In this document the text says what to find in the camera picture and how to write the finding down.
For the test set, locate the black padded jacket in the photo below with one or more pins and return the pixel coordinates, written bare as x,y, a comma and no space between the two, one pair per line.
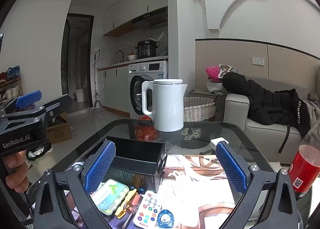
265,101

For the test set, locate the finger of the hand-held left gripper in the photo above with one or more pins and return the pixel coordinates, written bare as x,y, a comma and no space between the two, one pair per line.
27,97
56,105

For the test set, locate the black door frame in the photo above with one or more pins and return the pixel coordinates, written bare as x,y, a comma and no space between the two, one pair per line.
65,64

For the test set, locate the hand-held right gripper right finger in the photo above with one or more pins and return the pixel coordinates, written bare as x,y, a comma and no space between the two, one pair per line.
231,169

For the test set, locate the black pressure cooker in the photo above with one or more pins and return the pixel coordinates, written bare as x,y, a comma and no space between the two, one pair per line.
146,49

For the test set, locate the black box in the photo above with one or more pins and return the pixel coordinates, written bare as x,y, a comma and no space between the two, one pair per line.
140,169

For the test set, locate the white electric kettle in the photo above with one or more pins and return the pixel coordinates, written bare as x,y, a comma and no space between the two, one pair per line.
167,106

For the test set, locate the kitchen faucet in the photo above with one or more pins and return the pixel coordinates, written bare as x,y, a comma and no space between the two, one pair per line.
122,55

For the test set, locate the range hood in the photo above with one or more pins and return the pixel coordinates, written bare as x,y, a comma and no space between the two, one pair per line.
152,16

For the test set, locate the person's left hand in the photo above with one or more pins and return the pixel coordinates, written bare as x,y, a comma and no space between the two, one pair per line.
16,179

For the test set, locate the white remote control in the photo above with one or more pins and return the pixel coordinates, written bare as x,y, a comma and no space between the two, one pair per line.
147,209

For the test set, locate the small blue bottle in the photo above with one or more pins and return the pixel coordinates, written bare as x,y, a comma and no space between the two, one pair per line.
165,217

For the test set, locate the white upper cabinets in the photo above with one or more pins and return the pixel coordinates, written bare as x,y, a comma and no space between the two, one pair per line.
140,1

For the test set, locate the white cloth bag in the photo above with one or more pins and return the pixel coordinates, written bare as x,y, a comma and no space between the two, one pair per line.
215,88

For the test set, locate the patterned cushion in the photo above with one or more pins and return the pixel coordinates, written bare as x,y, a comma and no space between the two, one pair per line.
227,69

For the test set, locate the white wicker basket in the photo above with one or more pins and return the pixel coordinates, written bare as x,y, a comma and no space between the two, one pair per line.
198,109

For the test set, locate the flat mop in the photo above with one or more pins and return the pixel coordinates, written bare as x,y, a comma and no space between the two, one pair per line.
98,105

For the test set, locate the grey blanket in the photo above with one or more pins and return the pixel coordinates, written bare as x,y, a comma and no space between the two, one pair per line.
312,111

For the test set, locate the grey sofa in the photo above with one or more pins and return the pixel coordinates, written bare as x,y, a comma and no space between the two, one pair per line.
262,131

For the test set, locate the red bag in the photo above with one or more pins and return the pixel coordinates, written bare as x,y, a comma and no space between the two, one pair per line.
145,131

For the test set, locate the blue shoes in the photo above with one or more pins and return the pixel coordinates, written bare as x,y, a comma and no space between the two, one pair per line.
13,72

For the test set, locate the white cabinets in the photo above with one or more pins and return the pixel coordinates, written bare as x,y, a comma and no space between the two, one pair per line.
112,89
140,1

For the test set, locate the white wall switch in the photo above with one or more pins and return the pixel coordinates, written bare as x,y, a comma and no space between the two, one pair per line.
258,61

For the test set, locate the pink cloth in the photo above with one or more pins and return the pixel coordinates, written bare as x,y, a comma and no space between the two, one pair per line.
212,73

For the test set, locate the red drink bottle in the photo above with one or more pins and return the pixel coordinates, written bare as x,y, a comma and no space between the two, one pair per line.
302,166

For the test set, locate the yellow utility knife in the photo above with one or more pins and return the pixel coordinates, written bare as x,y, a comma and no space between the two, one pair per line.
125,202

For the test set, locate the white bowl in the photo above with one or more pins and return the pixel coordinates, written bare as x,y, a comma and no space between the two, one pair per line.
132,57

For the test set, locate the white charger plug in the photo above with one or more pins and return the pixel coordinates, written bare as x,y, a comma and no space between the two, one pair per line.
217,142

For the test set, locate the cardboard box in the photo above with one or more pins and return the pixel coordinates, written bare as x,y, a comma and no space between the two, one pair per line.
60,132

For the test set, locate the white washing machine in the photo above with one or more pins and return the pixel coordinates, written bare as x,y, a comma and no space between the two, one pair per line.
155,69

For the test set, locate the white bin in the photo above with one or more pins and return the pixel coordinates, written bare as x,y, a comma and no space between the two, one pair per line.
79,95

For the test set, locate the white lower cabinets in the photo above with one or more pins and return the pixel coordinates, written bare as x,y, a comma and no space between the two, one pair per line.
112,89

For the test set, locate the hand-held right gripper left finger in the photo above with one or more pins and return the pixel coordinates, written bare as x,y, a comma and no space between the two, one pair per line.
100,166

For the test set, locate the green plastic case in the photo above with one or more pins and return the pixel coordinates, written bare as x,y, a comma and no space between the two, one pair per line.
110,196

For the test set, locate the wooden shoe rack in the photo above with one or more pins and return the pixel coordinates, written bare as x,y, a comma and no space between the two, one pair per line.
11,85

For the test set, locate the dark side table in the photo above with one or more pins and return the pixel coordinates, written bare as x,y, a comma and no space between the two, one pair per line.
197,93

